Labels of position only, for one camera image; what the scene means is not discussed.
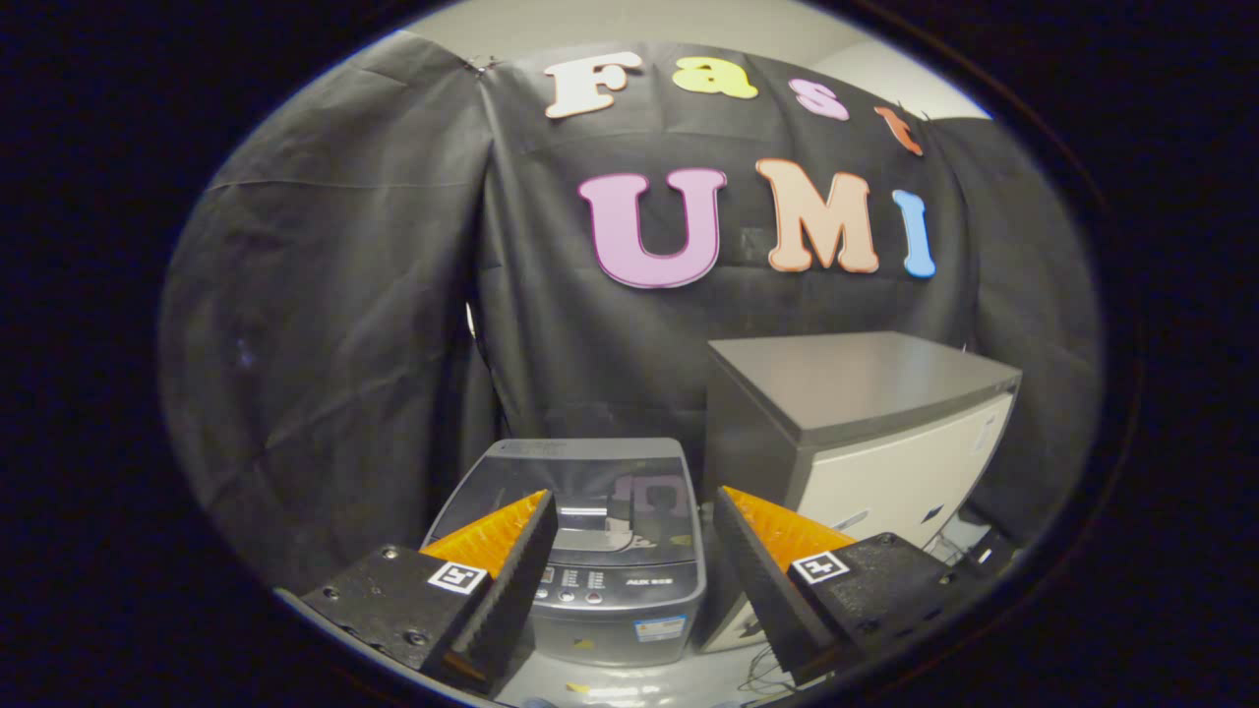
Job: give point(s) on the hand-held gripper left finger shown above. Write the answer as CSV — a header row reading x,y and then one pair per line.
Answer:
x,y
511,590

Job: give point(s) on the black adapter box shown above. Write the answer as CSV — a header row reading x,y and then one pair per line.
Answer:
x,y
984,560

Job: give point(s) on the beige cabinet with grey top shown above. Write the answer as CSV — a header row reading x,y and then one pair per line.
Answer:
x,y
856,379

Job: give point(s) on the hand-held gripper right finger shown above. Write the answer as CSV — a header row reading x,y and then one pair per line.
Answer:
x,y
762,580

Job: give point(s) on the grey washing machine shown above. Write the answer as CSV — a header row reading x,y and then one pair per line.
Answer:
x,y
629,610

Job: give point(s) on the black backdrop cloth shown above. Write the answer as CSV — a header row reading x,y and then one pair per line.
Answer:
x,y
344,295

